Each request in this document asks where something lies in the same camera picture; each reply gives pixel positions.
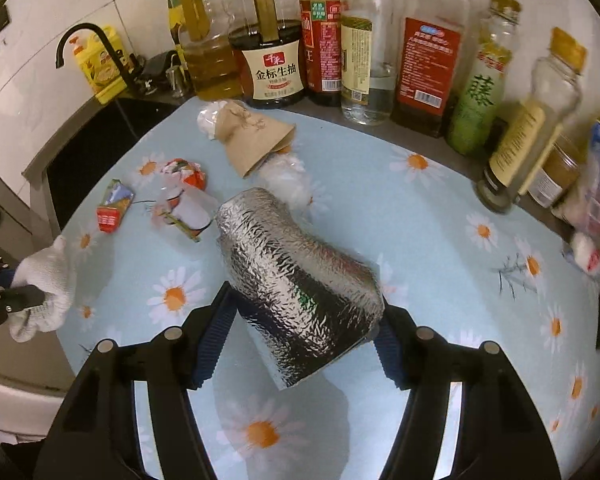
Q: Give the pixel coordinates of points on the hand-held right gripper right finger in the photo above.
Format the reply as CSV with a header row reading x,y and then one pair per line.
x,y
391,360

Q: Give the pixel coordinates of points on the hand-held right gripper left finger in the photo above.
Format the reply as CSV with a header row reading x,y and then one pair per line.
x,y
215,340

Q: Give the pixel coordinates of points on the white cloth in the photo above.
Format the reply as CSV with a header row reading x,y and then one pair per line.
x,y
55,270

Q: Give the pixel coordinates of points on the silver foil bag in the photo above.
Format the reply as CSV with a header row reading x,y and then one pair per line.
x,y
300,280

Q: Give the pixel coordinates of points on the brown paper bag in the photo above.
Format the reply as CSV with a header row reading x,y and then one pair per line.
x,y
252,140

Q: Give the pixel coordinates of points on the daisy print table mat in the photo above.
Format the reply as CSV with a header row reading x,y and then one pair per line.
x,y
430,240

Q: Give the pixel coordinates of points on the small orange red packet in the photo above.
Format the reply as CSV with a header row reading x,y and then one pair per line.
x,y
114,207

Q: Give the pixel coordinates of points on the black sink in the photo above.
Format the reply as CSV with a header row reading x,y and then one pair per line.
x,y
95,145

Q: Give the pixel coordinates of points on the red snack wrapper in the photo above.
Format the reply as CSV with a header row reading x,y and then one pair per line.
x,y
185,172

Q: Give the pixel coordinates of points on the clear plastic bag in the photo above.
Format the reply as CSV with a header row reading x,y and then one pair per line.
x,y
285,180

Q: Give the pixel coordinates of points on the crumpled clear plastic wrap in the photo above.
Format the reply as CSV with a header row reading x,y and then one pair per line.
x,y
207,122

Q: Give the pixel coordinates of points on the small white pink object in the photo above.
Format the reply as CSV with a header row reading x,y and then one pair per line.
x,y
585,252

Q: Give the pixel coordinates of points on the yellow detergent jug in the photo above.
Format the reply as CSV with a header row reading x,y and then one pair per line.
x,y
100,67

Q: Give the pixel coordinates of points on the black faucet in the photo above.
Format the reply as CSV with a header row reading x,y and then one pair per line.
x,y
112,52

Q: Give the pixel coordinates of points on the glass jar brown paste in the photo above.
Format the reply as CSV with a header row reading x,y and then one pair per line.
x,y
555,175

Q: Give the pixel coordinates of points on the black cloth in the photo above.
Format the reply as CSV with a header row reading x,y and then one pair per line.
x,y
157,67

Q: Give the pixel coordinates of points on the clear bottle gold cap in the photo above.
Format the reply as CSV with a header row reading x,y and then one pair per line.
x,y
525,130

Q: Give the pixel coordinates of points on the green label bottle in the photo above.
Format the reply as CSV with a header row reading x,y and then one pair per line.
x,y
475,105

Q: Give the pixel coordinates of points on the cooking oil jug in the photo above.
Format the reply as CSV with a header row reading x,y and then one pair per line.
x,y
212,70

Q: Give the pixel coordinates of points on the large soy sauce jug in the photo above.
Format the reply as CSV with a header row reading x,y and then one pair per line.
x,y
275,75

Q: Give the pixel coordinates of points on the wide bottle red label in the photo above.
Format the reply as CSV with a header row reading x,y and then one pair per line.
x,y
427,60

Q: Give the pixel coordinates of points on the clear bottle pale label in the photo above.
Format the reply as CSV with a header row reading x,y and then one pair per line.
x,y
365,50

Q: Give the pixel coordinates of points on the dark sauce bottle red label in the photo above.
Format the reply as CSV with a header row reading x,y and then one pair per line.
x,y
325,45

